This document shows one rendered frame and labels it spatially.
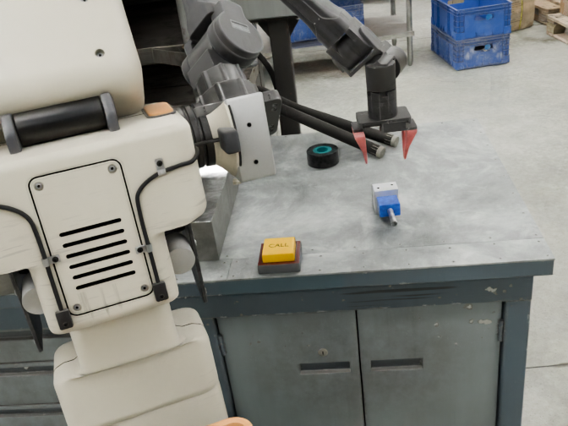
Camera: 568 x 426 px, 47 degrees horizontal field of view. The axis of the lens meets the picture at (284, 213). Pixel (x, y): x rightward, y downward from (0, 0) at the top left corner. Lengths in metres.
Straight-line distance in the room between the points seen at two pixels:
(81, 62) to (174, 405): 0.51
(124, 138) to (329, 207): 0.76
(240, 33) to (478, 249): 0.62
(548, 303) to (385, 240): 1.28
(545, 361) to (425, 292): 1.00
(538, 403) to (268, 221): 1.07
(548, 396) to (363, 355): 0.86
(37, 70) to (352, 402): 1.03
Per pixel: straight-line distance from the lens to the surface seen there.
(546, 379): 2.20
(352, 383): 1.48
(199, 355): 0.96
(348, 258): 1.25
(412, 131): 1.30
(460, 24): 4.83
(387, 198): 1.37
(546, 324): 2.40
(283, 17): 2.01
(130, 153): 0.75
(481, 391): 1.52
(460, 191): 1.48
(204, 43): 0.95
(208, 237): 1.28
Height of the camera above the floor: 1.48
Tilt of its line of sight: 29 degrees down
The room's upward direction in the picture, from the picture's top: 8 degrees counter-clockwise
